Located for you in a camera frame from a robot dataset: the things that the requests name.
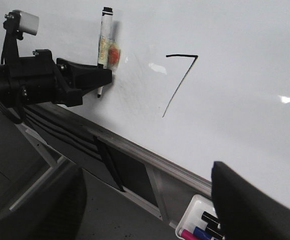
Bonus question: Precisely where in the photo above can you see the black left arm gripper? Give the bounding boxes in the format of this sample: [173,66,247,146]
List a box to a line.
[8,49,113,107]

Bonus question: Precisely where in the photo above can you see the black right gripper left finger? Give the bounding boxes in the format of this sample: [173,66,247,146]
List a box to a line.
[0,166,87,240]

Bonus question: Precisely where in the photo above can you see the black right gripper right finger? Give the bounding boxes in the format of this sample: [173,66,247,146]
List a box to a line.
[211,161,290,240]

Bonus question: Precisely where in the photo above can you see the black whiteboard marker with magnet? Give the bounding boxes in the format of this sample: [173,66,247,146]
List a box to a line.
[96,6,122,99]

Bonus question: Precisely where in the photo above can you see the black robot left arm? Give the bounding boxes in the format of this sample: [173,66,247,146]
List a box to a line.
[0,49,113,240]

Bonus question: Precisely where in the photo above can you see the black capped marker middle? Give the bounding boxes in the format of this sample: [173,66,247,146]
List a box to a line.
[205,223,225,240]

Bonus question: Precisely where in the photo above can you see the black capped marker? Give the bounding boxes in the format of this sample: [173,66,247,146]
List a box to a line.
[205,223,225,240]
[201,211,220,227]

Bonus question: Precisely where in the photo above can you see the black capped marker top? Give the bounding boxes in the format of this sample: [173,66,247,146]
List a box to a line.
[201,211,220,227]

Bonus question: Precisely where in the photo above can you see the blue capped marker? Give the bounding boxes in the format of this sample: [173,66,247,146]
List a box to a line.
[193,226,215,240]

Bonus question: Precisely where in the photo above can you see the white plastic marker tray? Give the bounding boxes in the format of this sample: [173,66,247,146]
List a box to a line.
[175,194,221,240]

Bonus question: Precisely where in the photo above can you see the white pegboard panel with hooks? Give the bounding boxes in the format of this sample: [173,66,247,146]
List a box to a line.
[18,123,211,228]

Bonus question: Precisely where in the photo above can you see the pink marker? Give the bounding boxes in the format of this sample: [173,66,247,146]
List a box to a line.
[179,229,199,240]

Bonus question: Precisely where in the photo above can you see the black dark panel with shelf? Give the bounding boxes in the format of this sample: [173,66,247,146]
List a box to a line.
[26,103,158,207]

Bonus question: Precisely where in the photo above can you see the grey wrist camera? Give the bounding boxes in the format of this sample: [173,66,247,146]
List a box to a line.
[3,9,39,40]

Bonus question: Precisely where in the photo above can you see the white whiteboard with aluminium frame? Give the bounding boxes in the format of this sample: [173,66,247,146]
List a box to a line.
[0,0,290,208]

